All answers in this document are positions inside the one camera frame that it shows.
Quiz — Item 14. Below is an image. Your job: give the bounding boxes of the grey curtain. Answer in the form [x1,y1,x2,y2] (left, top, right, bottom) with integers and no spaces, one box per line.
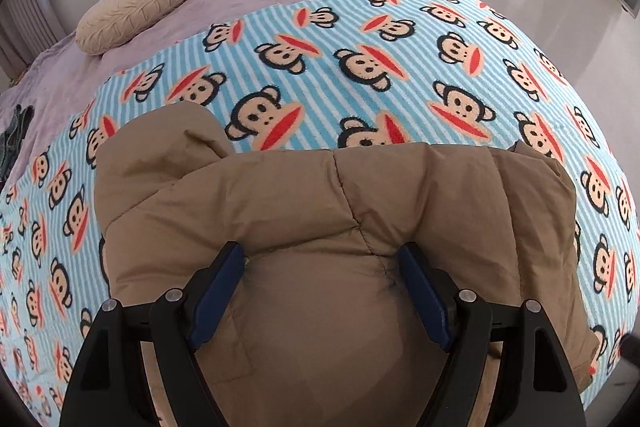
[1,0,66,80]

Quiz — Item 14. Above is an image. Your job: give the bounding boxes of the cream round textured pillow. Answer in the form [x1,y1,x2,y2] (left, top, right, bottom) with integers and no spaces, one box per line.
[75,0,186,56]

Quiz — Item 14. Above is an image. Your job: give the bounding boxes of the dark teal folded jeans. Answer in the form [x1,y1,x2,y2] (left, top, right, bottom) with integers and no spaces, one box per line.
[0,104,35,186]

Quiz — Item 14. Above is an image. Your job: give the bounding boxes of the tan puffer jacket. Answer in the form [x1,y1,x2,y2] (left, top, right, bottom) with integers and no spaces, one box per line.
[94,103,599,426]

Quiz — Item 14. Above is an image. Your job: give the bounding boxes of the monkey print striped blanket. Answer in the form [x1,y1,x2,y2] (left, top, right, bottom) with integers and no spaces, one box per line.
[1,0,639,426]

